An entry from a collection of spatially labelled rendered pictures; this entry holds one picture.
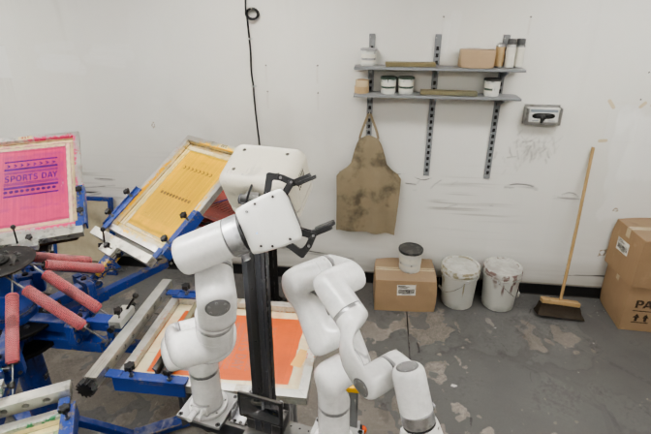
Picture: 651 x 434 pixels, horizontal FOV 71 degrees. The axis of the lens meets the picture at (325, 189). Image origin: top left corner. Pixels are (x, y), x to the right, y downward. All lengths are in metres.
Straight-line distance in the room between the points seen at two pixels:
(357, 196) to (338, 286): 2.68
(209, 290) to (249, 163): 0.43
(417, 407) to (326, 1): 2.99
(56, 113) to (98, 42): 0.78
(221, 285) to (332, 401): 0.64
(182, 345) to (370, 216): 2.95
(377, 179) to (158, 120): 1.90
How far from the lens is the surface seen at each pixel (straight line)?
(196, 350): 1.12
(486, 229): 4.11
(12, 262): 2.51
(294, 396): 1.92
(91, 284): 2.69
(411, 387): 1.08
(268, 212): 0.82
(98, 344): 2.49
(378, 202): 3.83
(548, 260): 4.38
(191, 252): 0.85
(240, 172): 1.18
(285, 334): 2.24
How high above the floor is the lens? 2.39
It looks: 22 degrees down
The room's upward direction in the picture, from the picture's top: straight up
